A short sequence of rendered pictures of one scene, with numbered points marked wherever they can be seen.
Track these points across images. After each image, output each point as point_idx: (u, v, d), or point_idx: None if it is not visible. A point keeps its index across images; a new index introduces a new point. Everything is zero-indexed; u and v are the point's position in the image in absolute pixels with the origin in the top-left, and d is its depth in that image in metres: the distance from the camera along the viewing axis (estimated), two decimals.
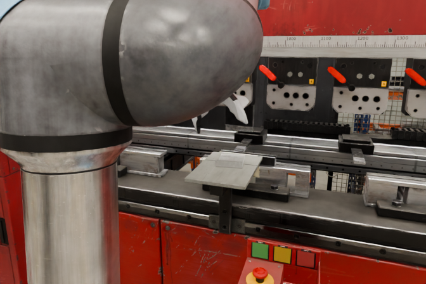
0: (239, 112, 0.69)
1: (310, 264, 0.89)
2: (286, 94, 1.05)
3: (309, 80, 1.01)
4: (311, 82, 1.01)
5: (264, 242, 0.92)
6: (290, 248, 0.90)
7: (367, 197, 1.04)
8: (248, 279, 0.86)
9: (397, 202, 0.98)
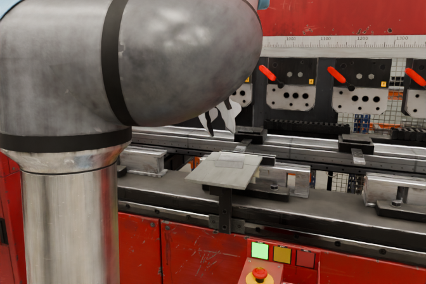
0: (229, 122, 0.72)
1: (310, 264, 0.89)
2: (285, 94, 1.05)
3: (309, 80, 1.01)
4: (311, 82, 1.01)
5: (264, 242, 0.92)
6: (290, 248, 0.90)
7: (367, 197, 1.04)
8: (248, 279, 0.86)
9: (397, 202, 0.98)
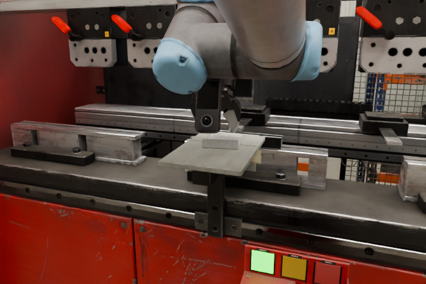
0: (236, 128, 0.73)
1: (335, 281, 0.62)
2: None
3: (329, 29, 0.74)
4: (332, 32, 0.74)
5: (268, 250, 0.65)
6: (305, 259, 0.63)
7: (406, 189, 0.78)
8: None
9: None
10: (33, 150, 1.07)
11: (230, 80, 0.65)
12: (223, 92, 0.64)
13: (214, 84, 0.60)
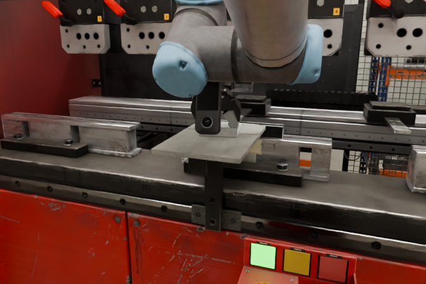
0: (236, 128, 0.73)
1: (340, 276, 0.58)
2: None
3: (333, 9, 0.70)
4: (336, 12, 0.70)
5: (269, 243, 0.61)
6: (309, 253, 0.59)
7: (415, 179, 0.73)
8: None
9: None
10: (24, 142, 1.02)
11: (230, 81, 0.65)
12: (223, 93, 0.63)
13: (214, 85, 0.60)
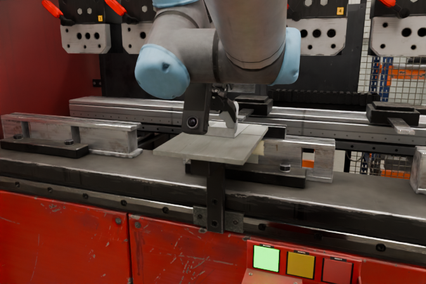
0: (234, 129, 0.72)
1: (345, 279, 0.57)
2: (302, 34, 0.74)
3: (337, 9, 0.69)
4: (340, 12, 0.69)
5: (272, 245, 0.60)
6: (313, 256, 0.58)
7: (419, 180, 0.73)
8: None
9: None
10: (24, 142, 1.01)
11: None
12: (214, 94, 0.63)
13: (202, 86, 0.61)
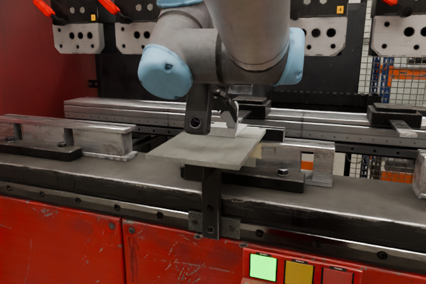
0: (234, 129, 0.72)
1: None
2: None
3: (337, 7, 0.67)
4: (340, 11, 0.67)
5: (269, 254, 0.58)
6: (312, 265, 0.56)
7: (422, 186, 0.70)
8: None
9: None
10: (16, 145, 0.99)
11: None
12: (215, 94, 0.63)
13: (204, 86, 0.61)
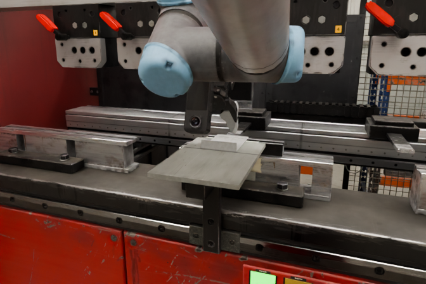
0: (234, 129, 0.72)
1: None
2: None
3: (335, 27, 0.68)
4: (338, 30, 0.68)
5: (269, 271, 0.59)
6: (310, 283, 0.57)
7: (419, 201, 0.71)
8: None
9: None
10: (19, 156, 1.00)
11: (224, 81, 0.64)
12: (216, 93, 0.63)
13: (205, 85, 0.61)
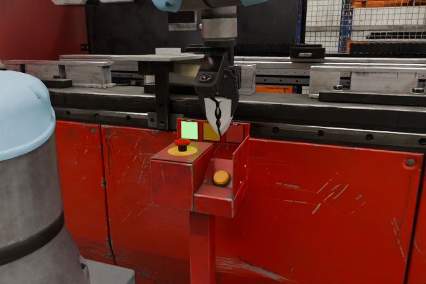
0: (225, 126, 0.74)
1: (239, 138, 0.84)
2: None
3: None
4: None
5: (193, 120, 0.87)
6: (219, 123, 0.85)
7: (310, 87, 0.99)
8: (170, 149, 0.81)
9: (338, 85, 0.93)
10: None
11: (234, 68, 0.71)
12: (226, 73, 0.69)
13: (219, 57, 0.68)
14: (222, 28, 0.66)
